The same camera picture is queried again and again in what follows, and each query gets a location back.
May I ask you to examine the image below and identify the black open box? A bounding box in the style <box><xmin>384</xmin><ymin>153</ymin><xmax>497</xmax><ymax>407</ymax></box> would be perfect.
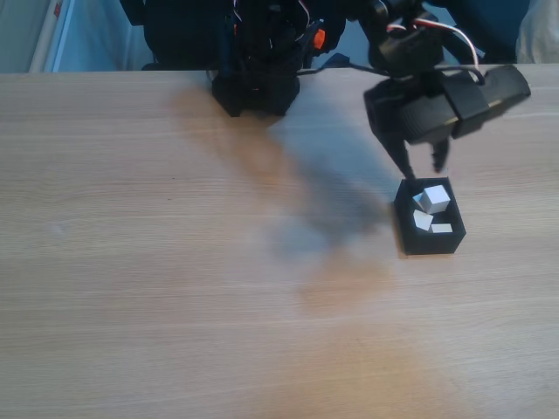
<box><xmin>392</xmin><ymin>176</ymin><xmax>467</xmax><ymax>257</ymax></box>

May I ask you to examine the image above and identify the dark blue office chair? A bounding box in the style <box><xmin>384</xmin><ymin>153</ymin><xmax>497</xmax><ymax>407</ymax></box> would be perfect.
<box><xmin>445</xmin><ymin>0</ymin><xmax>523</xmax><ymax>65</ymax></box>

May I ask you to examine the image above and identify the person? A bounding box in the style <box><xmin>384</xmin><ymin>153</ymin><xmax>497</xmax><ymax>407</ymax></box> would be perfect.
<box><xmin>516</xmin><ymin>0</ymin><xmax>559</xmax><ymax>66</ymax></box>

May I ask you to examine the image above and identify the white framed board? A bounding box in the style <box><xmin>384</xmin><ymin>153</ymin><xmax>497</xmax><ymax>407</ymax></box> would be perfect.
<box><xmin>28</xmin><ymin>0</ymin><xmax>132</xmax><ymax>73</ymax></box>

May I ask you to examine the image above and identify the black oval camera box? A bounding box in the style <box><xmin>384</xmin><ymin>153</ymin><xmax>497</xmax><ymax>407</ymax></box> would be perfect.
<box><xmin>399</xmin><ymin>65</ymin><xmax>533</xmax><ymax>146</ymax></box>

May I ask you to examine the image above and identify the white and red servo cable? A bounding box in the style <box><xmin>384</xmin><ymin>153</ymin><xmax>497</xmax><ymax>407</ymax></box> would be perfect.
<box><xmin>385</xmin><ymin>17</ymin><xmax>487</xmax><ymax>69</ymax></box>

